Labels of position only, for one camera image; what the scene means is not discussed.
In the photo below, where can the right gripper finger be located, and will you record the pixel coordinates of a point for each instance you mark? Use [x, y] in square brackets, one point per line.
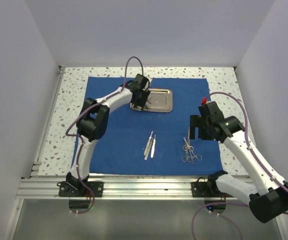
[202, 134]
[194, 123]

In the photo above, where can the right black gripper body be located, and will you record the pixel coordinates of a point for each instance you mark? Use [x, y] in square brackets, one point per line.
[205, 124]

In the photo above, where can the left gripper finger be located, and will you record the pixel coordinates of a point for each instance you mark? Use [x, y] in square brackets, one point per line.
[136, 105]
[144, 107]

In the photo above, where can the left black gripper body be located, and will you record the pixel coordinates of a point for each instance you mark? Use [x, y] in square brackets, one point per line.
[143, 97]

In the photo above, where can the steel forceps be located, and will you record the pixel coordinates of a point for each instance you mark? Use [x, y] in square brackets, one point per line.
[148, 105]

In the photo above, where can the steel surgical scissors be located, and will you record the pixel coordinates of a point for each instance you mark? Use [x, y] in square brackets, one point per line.
[187, 158]

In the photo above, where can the blue surgical cloth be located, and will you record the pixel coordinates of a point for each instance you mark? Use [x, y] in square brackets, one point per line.
[121, 150]

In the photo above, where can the white handled scalpel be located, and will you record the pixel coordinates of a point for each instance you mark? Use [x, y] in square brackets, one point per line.
[153, 147]

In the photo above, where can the steel scalpel handle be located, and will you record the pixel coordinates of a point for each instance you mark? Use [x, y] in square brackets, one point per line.
[147, 148]

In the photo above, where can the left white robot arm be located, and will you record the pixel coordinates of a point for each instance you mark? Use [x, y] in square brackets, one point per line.
[91, 125]

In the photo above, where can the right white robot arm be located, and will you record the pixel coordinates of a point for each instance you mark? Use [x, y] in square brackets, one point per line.
[267, 196]

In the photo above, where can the steel instrument tray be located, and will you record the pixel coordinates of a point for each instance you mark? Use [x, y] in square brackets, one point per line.
[161, 101]

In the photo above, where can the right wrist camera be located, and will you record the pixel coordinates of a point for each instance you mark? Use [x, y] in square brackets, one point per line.
[205, 101]

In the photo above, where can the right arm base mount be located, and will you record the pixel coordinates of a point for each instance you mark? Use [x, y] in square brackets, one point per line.
[206, 187]

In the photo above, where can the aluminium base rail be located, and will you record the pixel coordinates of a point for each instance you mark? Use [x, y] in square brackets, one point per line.
[115, 187]

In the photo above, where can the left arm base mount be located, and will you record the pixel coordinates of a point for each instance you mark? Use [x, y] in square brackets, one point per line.
[66, 190]

